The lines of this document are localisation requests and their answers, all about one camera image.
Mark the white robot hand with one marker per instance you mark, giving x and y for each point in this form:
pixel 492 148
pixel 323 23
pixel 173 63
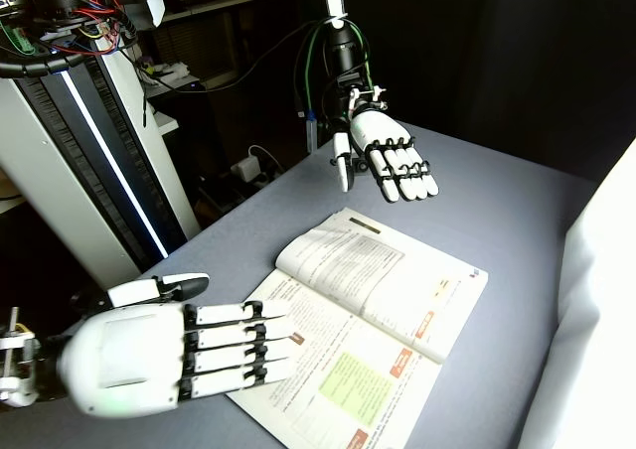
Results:
pixel 129 354
pixel 377 131

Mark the white backdrop sheet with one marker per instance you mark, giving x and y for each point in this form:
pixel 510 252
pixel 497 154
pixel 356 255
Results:
pixel 586 295

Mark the white power adapter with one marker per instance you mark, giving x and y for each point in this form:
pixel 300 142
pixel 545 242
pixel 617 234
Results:
pixel 251 168

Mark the hanging blue white plug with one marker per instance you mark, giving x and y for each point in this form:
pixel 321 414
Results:
pixel 311 131

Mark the robot head wiring cluster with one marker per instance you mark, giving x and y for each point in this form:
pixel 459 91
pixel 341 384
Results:
pixel 64 2

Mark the illustrated textbook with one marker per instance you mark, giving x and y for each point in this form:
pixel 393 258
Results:
pixel 372 295

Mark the background storage shelf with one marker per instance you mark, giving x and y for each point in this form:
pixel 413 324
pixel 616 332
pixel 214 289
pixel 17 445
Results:
pixel 208 37

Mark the grey table cloth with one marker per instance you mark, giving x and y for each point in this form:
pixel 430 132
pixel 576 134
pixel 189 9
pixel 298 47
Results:
pixel 497 210

